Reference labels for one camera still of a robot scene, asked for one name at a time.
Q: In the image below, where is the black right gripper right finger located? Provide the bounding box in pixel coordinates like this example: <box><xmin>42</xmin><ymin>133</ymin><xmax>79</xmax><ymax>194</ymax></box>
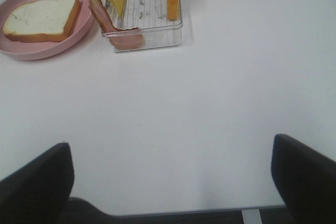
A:
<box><xmin>271</xmin><ymin>134</ymin><xmax>335</xmax><ymax>223</ymax></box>

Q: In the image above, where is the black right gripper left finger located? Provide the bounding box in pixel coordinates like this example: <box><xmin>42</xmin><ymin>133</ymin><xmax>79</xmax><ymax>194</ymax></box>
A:
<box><xmin>1</xmin><ymin>143</ymin><xmax>75</xmax><ymax>223</ymax></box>

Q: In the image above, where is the white table leg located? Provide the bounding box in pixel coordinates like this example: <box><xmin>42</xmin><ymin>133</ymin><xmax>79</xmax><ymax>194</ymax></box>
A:
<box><xmin>241</xmin><ymin>209</ymin><xmax>262</xmax><ymax>224</ymax></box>

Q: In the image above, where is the right bacon strip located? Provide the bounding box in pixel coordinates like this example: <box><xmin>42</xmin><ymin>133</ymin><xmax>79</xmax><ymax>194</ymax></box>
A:
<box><xmin>89</xmin><ymin>0</ymin><xmax>144</xmax><ymax>50</ymax></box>

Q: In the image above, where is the clear right plastic container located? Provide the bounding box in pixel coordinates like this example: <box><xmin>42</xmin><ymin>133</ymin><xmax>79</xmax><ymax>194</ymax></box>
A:
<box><xmin>101</xmin><ymin>0</ymin><xmax>183</xmax><ymax>52</ymax></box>

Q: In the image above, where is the pink round plate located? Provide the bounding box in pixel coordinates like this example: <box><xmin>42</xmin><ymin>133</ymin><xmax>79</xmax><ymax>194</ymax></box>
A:
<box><xmin>1</xmin><ymin>0</ymin><xmax>93</xmax><ymax>60</ymax></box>

